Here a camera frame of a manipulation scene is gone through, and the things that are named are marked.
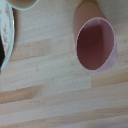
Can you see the pink mug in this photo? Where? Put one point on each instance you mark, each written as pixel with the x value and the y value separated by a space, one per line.
pixel 96 46

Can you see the white floral rim plate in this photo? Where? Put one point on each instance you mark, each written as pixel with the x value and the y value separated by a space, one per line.
pixel 8 31

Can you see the small white bowl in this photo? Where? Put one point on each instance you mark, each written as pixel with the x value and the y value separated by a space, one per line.
pixel 24 4

